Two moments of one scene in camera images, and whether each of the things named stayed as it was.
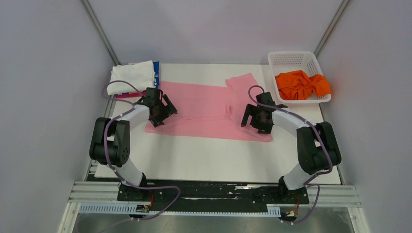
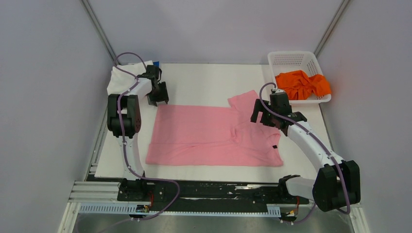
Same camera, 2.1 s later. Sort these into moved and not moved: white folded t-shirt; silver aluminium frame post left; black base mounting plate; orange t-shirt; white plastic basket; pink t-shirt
Moved: pink t-shirt
Not moved: silver aluminium frame post left; white folded t-shirt; black base mounting plate; white plastic basket; orange t-shirt
